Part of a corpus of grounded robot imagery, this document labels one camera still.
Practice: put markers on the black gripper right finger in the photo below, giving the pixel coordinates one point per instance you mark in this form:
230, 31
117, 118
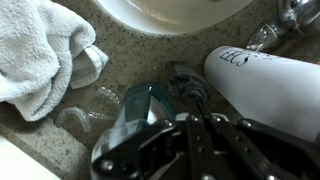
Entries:
253, 156

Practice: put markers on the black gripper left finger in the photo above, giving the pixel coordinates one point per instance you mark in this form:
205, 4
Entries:
196, 150

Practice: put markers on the black pump bottle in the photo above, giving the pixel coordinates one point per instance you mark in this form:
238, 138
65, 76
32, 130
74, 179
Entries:
186, 80

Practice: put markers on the white EECS water bottle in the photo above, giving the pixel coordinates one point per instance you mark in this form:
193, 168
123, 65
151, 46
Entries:
266, 90

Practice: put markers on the clear dental retainer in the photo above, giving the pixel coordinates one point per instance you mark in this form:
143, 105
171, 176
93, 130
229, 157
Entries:
75, 113
111, 95

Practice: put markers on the white oval sink basin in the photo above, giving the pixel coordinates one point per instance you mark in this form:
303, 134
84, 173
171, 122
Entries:
173, 16

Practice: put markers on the chrome faucet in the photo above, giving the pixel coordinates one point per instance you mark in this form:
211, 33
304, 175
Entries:
293, 16

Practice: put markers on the white terry towel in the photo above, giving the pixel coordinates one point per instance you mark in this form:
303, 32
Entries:
33, 50

